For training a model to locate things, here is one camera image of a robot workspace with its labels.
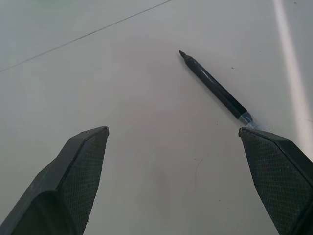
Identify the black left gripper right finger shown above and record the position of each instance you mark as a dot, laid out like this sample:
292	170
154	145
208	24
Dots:
276	176

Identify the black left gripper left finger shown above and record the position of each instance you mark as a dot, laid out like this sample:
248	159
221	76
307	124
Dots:
66	186

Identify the black uncapped marker pen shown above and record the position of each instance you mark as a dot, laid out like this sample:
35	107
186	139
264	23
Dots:
215	85

